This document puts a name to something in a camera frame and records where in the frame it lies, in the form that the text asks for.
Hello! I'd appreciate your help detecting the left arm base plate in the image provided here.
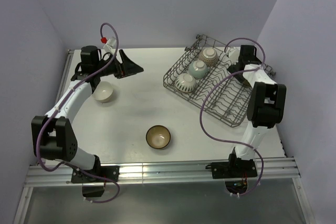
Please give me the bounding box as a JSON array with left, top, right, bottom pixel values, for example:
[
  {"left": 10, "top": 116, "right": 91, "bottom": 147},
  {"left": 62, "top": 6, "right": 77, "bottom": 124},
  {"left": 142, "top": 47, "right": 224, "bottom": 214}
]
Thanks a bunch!
[{"left": 71, "top": 166, "right": 120, "bottom": 184}]

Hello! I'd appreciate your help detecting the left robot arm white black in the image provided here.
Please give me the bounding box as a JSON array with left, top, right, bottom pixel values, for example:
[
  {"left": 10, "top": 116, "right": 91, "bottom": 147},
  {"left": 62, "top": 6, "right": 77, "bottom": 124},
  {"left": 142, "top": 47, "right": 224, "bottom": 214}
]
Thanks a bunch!
[{"left": 31, "top": 46, "right": 144, "bottom": 182}]

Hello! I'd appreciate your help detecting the plain white bowl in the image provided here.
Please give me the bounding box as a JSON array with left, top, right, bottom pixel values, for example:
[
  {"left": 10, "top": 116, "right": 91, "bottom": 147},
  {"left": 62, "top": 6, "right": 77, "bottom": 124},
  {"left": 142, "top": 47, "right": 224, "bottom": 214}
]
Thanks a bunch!
[{"left": 92, "top": 81, "right": 113, "bottom": 103}]

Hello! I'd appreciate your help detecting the brown beige bowl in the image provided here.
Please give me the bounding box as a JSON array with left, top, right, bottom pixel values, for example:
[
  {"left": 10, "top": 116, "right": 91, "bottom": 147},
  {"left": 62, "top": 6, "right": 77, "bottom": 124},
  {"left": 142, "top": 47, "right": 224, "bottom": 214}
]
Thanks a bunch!
[{"left": 145, "top": 125, "right": 171, "bottom": 150}]

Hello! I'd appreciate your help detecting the grey wire dish rack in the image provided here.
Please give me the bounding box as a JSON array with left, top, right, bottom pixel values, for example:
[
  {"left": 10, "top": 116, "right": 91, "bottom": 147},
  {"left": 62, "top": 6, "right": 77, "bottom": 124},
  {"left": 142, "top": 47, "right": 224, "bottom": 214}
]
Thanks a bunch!
[{"left": 163, "top": 33, "right": 277, "bottom": 129}]

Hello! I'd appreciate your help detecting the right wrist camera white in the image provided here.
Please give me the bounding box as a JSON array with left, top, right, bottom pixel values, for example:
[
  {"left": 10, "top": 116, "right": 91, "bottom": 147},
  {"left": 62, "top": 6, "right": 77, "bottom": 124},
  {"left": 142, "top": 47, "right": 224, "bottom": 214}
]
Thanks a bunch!
[{"left": 227, "top": 47, "right": 240, "bottom": 64}]

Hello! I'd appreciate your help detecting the white bowl striped outside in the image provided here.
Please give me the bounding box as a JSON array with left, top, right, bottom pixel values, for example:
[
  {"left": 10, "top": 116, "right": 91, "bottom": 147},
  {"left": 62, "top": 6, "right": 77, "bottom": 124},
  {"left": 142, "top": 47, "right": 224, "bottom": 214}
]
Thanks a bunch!
[{"left": 174, "top": 73, "right": 196, "bottom": 93}]

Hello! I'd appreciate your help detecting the black glossy bowl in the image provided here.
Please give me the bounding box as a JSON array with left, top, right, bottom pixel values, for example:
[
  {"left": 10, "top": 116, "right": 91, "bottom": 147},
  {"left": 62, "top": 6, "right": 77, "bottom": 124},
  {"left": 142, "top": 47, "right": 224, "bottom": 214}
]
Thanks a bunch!
[{"left": 242, "top": 79, "right": 252, "bottom": 88}]

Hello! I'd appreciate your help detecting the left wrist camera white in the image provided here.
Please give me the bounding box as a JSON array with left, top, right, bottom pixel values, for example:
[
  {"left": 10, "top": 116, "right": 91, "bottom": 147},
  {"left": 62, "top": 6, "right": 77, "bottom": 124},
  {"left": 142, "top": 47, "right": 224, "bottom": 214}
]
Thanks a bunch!
[{"left": 101, "top": 37, "right": 117, "bottom": 54}]

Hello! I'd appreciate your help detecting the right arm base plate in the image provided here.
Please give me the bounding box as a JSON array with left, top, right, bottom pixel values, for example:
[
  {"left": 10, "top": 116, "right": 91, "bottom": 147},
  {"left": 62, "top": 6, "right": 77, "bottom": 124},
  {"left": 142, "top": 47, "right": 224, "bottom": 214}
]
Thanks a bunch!
[{"left": 205, "top": 160, "right": 258, "bottom": 179}]

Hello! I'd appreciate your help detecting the aluminium rail frame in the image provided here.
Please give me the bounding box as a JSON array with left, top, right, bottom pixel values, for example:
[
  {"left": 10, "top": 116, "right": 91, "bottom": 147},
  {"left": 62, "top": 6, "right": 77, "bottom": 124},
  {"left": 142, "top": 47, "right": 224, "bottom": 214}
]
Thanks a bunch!
[{"left": 14, "top": 48, "right": 316, "bottom": 223}]

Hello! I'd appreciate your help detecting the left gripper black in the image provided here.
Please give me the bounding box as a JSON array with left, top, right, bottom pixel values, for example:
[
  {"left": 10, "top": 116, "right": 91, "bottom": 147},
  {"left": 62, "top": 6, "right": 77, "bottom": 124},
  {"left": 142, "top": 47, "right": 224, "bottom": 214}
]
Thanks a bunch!
[{"left": 94, "top": 50, "right": 143, "bottom": 79}]

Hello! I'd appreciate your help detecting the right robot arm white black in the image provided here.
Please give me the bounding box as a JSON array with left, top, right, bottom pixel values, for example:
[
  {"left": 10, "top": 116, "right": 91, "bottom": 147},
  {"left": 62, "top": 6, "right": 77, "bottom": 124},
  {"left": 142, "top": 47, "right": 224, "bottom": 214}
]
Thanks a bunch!
[{"left": 227, "top": 45, "right": 287, "bottom": 177}]

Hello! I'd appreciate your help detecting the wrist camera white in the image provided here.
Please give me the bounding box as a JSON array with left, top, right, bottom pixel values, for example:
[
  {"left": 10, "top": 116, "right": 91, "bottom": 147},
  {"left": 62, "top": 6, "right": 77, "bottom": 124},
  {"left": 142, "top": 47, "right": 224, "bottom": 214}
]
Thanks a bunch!
[
  {"left": 227, "top": 47, "right": 240, "bottom": 64},
  {"left": 101, "top": 37, "right": 117, "bottom": 54}
]

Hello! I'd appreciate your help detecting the light green bowl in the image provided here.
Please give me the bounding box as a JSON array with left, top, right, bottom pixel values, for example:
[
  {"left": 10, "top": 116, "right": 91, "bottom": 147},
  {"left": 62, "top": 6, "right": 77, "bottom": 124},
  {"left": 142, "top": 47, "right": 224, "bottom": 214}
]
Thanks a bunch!
[{"left": 188, "top": 60, "right": 208, "bottom": 79}]

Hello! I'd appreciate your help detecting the red patterned bowl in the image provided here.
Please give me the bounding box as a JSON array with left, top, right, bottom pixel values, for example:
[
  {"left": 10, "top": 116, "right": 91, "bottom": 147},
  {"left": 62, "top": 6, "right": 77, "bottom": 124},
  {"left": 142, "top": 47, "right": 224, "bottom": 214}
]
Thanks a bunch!
[{"left": 198, "top": 48, "right": 219, "bottom": 67}]

